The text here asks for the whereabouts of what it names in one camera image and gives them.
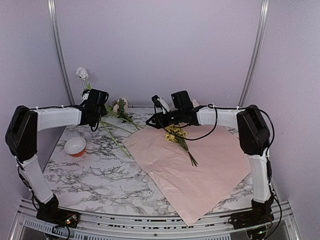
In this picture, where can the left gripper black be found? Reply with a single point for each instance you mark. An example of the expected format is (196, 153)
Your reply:
(104, 111)

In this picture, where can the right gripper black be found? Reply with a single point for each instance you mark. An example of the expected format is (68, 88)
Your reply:
(152, 118)

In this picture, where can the yellow fake flower bunch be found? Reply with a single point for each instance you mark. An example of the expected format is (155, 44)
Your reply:
(175, 134)

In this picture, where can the pink rose fake flower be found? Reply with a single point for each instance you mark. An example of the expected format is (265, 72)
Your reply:
(118, 109)

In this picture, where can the blue white fake flower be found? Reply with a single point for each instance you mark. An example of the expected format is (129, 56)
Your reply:
(105, 125)

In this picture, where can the pink wrapping paper sheet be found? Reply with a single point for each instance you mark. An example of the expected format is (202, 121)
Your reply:
(192, 181)

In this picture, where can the white fake flower stem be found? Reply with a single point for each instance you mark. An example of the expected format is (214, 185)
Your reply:
(83, 75)

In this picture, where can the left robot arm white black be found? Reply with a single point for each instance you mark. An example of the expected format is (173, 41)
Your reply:
(22, 135)

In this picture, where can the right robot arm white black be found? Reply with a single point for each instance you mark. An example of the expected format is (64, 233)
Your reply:
(255, 137)

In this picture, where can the orange white bowl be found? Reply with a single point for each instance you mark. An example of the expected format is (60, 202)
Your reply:
(75, 147)

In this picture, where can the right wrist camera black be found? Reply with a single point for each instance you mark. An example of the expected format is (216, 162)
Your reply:
(160, 103)

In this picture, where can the left aluminium frame post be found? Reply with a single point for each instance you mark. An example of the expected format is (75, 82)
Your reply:
(59, 51)

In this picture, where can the aluminium frame post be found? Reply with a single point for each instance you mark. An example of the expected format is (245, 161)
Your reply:
(259, 38)
(59, 51)

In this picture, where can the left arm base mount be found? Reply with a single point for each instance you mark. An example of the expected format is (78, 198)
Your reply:
(60, 217)

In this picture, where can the aluminium front rail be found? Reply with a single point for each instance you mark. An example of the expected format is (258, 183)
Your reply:
(102, 226)

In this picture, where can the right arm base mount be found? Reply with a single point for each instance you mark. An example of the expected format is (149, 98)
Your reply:
(250, 218)

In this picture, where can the right aluminium frame post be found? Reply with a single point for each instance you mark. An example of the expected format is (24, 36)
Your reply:
(259, 38)

